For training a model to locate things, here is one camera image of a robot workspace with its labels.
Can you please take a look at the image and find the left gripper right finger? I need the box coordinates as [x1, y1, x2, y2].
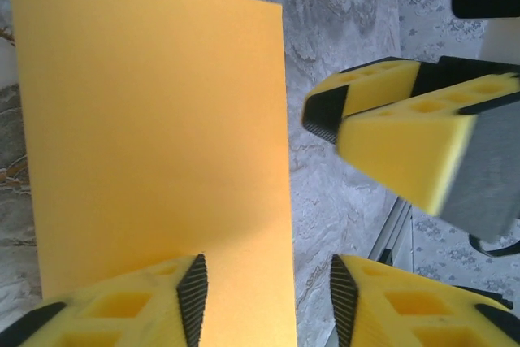
[329, 254, 520, 347]

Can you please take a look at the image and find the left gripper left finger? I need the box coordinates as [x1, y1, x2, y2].
[0, 253, 210, 347]

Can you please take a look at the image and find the orange paper sheet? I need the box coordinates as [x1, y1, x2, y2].
[8, 0, 299, 347]

